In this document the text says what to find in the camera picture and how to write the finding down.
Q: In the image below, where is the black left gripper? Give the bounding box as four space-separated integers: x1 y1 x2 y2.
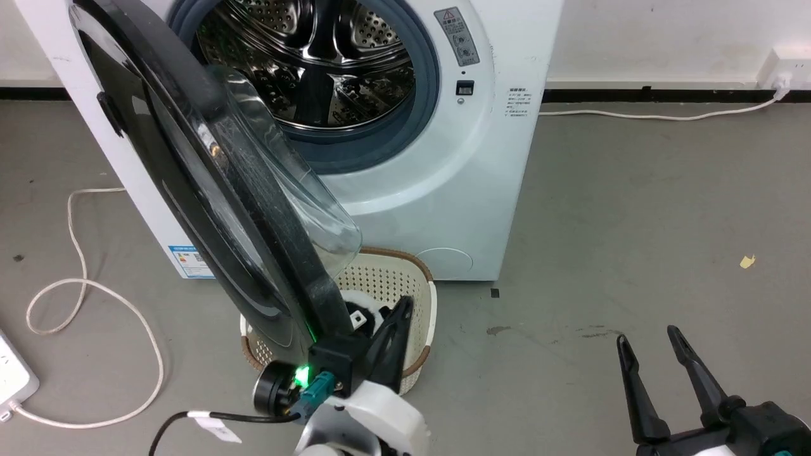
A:
253 295 416 423

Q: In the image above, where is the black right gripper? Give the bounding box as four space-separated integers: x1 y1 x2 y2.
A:
616 325 811 456

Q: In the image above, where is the black round washing machine door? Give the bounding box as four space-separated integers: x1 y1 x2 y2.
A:
68 0 363 368

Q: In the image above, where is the white front-load washing machine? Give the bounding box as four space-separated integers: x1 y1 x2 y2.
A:
14 0 565 282

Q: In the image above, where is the grey rubber door gasket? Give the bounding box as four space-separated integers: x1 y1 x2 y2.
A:
167 0 442 175

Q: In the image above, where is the steel washing machine drum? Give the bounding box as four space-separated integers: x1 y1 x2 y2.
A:
193 0 416 131

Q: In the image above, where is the white toy with black parts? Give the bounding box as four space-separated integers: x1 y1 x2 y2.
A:
342 290 392 334

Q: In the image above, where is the white laundry basket brown rim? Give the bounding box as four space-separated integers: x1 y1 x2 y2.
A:
239 247 438 397

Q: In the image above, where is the round white filter cover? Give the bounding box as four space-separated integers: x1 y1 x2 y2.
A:
414 248 475 281

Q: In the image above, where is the blue white energy label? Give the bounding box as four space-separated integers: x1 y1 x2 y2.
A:
167 245 217 280

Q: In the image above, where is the grey warning label sticker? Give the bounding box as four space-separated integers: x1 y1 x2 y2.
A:
434 6 481 68

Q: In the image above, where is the white power strip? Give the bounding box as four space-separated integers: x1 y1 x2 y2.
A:
0 328 41 423

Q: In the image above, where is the white cable tag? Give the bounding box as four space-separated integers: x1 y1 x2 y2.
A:
188 410 243 445

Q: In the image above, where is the long white looped floor cable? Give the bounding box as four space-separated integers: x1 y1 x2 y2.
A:
11 187 166 430

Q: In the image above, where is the thin white wall cable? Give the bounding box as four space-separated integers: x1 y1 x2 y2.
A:
539 89 790 122

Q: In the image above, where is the white wall socket plug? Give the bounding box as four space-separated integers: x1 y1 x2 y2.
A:
757 47 811 94

